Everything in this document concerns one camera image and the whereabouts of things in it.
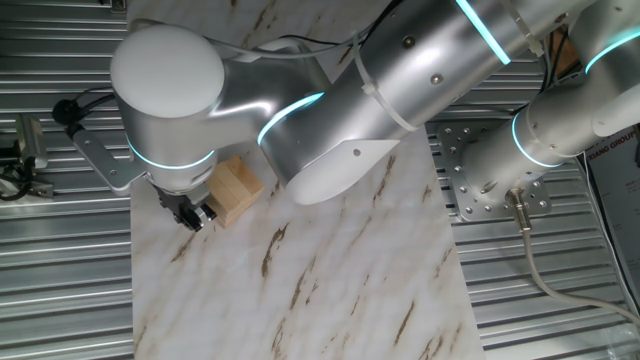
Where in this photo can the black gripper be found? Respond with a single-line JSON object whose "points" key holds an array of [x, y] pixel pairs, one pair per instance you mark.
{"points": [[182, 202]]}

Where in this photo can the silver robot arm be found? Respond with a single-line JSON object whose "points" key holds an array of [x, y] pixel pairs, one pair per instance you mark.
{"points": [[400, 75]]}

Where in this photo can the white marble pattern sheet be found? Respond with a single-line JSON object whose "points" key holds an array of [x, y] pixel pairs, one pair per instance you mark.
{"points": [[325, 260]]}

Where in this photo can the brown cardboard piece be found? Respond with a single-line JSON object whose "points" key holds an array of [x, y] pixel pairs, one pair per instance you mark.
{"points": [[567, 55]]}

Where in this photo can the white printed paper sheet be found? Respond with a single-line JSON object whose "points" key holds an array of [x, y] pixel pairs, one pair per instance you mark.
{"points": [[615, 210]]}

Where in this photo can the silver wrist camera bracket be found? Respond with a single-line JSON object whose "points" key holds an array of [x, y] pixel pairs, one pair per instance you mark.
{"points": [[105, 162]]}

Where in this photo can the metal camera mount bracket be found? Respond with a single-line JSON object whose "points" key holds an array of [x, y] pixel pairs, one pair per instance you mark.
{"points": [[40, 190]]}

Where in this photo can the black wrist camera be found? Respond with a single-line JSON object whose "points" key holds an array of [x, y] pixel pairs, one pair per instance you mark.
{"points": [[65, 112]]}

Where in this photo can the small metal bracket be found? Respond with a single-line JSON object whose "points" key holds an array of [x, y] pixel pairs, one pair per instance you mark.
{"points": [[117, 5]]}

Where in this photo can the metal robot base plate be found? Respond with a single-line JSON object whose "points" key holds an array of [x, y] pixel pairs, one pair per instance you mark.
{"points": [[450, 150]]}

